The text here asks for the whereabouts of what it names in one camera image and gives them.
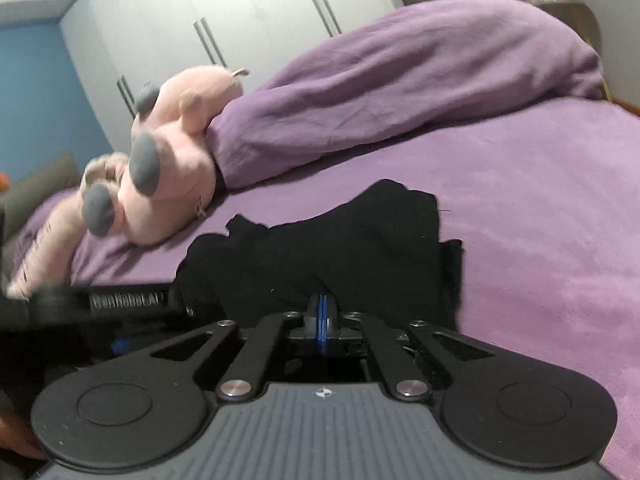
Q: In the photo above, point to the orange toy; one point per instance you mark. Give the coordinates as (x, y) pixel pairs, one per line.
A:
(3, 182)

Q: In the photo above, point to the long plush cat pink shirt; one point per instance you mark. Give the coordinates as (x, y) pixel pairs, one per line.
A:
(45, 245)

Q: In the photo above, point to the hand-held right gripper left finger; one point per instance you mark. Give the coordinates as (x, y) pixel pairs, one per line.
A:
(314, 321)

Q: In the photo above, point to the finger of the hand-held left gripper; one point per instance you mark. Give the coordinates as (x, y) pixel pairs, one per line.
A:
(120, 346)

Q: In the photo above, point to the black garment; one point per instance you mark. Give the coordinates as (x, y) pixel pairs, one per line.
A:
(350, 245)

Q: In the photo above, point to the brown wooden furniture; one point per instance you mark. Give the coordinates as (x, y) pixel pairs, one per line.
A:
(575, 25)

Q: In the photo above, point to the pink plush pig grey hooves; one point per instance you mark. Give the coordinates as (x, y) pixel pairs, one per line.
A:
(170, 180)

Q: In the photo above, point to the purple fleece blanket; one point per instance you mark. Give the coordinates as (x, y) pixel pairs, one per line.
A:
(550, 235)

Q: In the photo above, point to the purple rolled duvet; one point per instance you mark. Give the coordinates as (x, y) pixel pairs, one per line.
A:
(400, 75)

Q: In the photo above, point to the white wardrobe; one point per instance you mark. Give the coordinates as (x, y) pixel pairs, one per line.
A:
(150, 10)

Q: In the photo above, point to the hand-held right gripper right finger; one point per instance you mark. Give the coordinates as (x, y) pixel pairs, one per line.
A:
(327, 321)

